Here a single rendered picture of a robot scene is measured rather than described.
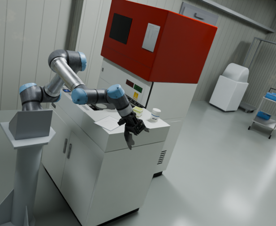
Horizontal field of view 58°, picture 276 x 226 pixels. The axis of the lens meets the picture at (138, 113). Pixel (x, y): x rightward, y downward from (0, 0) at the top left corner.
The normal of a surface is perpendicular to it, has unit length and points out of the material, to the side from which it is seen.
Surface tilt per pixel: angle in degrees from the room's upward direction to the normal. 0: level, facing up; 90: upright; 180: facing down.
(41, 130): 90
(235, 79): 80
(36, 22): 90
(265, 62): 90
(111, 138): 90
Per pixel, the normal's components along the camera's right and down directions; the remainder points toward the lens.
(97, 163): -0.74, 0.05
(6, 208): 0.63, 0.44
